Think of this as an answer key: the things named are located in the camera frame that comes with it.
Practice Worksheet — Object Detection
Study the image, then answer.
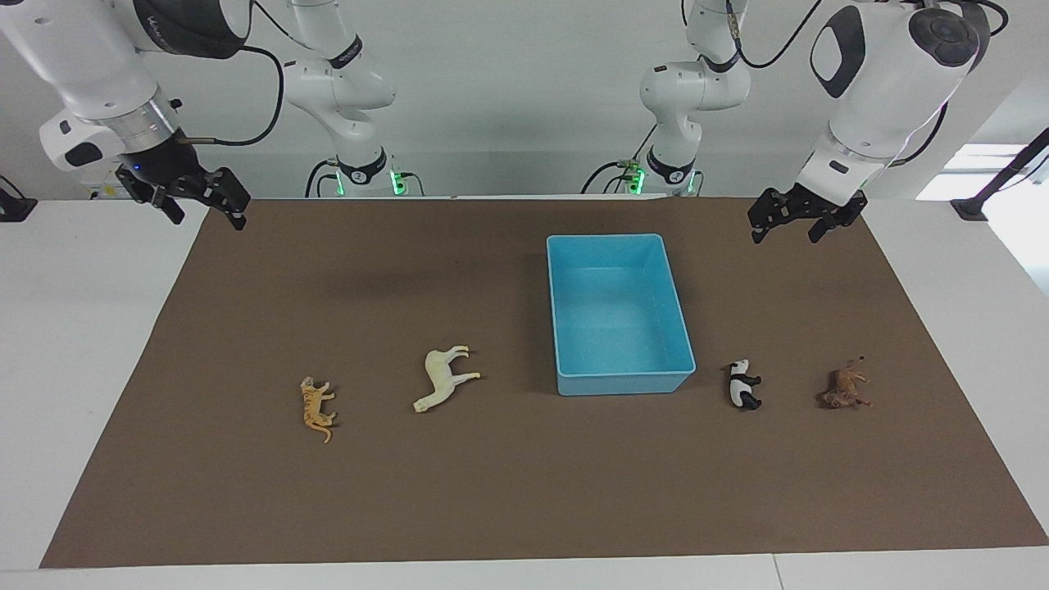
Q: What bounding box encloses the brown table mat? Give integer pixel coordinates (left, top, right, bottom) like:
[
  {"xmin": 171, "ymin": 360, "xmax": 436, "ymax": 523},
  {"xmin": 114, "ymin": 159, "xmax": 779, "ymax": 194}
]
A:
[{"xmin": 39, "ymin": 197, "xmax": 1049, "ymax": 570}]

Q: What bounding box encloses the black clamp stand with pole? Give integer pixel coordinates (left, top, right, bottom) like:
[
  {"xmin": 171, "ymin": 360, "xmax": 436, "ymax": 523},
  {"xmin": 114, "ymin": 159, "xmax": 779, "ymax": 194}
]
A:
[{"xmin": 951, "ymin": 126, "xmax": 1049, "ymax": 222}]

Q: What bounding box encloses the brown lion toy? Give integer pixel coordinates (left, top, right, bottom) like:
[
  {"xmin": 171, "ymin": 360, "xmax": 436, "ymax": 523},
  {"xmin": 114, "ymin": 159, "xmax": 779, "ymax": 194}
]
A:
[{"xmin": 816, "ymin": 356, "xmax": 874, "ymax": 410}]

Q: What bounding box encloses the white control box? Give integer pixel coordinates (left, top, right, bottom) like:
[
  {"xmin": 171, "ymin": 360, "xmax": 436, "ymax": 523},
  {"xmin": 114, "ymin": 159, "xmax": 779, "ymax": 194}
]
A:
[{"xmin": 86, "ymin": 168, "xmax": 132, "ymax": 201}]

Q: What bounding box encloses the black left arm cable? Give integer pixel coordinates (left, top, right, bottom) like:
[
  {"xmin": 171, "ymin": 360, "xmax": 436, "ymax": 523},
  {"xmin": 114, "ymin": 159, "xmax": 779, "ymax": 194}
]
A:
[{"xmin": 721, "ymin": 0, "xmax": 1010, "ymax": 165}]

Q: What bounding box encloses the black and white panda toy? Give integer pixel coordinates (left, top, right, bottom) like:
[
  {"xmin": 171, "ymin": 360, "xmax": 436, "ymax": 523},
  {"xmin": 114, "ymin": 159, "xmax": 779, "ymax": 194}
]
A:
[{"xmin": 721, "ymin": 358, "xmax": 763, "ymax": 411}]

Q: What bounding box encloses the black clamp mount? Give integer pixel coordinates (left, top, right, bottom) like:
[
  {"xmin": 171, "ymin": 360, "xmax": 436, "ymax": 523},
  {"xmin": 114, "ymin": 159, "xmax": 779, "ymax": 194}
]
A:
[{"xmin": 0, "ymin": 175, "xmax": 39, "ymax": 223}]

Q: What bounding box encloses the orange striped tiger toy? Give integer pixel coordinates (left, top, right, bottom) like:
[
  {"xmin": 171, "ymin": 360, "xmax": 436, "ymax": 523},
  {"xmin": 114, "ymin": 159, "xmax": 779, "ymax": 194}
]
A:
[{"xmin": 299, "ymin": 376, "xmax": 338, "ymax": 444}]

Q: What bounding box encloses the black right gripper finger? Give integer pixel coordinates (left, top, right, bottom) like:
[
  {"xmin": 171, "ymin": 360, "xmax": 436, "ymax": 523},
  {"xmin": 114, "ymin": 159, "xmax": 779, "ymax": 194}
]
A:
[
  {"xmin": 207, "ymin": 168, "xmax": 252, "ymax": 231},
  {"xmin": 151, "ymin": 189, "xmax": 187, "ymax": 225}
]

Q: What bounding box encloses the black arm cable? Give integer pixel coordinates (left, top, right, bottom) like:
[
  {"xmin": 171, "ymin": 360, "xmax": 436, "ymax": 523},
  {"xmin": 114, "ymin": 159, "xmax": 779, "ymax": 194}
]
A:
[
  {"xmin": 721, "ymin": 0, "xmax": 1010, "ymax": 165},
  {"xmin": 176, "ymin": 0, "xmax": 329, "ymax": 148}
]

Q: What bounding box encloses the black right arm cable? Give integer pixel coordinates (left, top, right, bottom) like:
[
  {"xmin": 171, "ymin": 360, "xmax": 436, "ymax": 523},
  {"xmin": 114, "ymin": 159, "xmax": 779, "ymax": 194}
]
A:
[{"xmin": 176, "ymin": 0, "xmax": 329, "ymax": 148}]

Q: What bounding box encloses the light blue storage box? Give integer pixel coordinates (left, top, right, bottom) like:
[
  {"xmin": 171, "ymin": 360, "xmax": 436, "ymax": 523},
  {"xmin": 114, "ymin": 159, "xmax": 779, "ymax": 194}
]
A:
[{"xmin": 546, "ymin": 234, "xmax": 697, "ymax": 397}]

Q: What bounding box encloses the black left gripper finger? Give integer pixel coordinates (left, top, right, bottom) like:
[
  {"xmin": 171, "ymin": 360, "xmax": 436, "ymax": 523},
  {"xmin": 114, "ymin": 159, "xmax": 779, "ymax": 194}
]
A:
[
  {"xmin": 806, "ymin": 211, "xmax": 846, "ymax": 244},
  {"xmin": 747, "ymin": 192, "xmax": 780, "ymax": 246}
]

